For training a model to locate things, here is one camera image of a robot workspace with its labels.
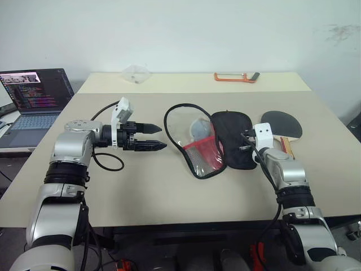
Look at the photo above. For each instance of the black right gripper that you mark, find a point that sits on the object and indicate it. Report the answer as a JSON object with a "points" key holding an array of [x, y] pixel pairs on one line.
{"points": [[251, 141]]}

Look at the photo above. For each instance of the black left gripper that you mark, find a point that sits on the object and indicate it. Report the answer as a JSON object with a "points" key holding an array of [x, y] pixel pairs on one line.
{"points": [[127, 135]]}

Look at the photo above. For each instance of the black zip pouch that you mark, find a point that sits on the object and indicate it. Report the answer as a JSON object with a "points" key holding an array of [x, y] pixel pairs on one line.
{"points": [[231, 132]]}

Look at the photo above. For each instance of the black rubber table tennis paddle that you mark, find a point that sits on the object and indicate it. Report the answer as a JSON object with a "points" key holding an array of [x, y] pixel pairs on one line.
{"points": [[282, 124]]}

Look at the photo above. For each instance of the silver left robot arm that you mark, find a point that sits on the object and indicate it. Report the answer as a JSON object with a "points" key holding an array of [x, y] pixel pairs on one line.
{"points": [[70, 146]]}

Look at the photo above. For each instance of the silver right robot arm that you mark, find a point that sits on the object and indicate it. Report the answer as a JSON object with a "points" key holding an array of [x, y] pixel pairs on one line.
{"points": [[287, 169]]}

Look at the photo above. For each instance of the white ball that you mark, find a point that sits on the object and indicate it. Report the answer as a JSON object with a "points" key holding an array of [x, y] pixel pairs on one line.
{"points": [[198, 128]]}

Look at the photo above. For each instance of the clear plastic bag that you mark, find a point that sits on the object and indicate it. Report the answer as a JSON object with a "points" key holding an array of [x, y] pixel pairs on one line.
{"points": [[135, 74]]}

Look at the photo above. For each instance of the black floor tape strip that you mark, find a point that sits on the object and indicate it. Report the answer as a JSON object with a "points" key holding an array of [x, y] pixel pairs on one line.
{"points": [[183, 242]]}

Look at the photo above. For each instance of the open blue-grey laptop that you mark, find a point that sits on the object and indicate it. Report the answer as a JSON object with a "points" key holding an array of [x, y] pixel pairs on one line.
{"points": [[36, 93]]}

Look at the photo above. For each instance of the grey side desk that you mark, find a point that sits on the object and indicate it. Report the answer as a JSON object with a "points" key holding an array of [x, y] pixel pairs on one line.
{"points": [[11, 163]]}

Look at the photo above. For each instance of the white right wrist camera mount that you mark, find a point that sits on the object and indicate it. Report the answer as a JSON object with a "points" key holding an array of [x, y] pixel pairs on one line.
{"points": [[265, 134]]}

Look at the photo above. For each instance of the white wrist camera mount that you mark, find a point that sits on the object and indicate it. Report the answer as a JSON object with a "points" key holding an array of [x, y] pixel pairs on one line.
{"points": [[121, 107], [265, 134]]}

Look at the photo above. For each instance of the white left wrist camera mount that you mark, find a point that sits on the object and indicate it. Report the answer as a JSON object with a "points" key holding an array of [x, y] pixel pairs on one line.
{"points": [[121, 107]]}

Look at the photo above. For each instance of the black table frame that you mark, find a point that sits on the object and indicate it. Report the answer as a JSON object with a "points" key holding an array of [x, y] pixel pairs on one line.
{"points": [[197, 228]]}

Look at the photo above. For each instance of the red orange bracket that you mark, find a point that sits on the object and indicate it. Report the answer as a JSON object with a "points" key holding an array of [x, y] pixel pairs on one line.
{"points": [[258, 254], [125, 265]]}

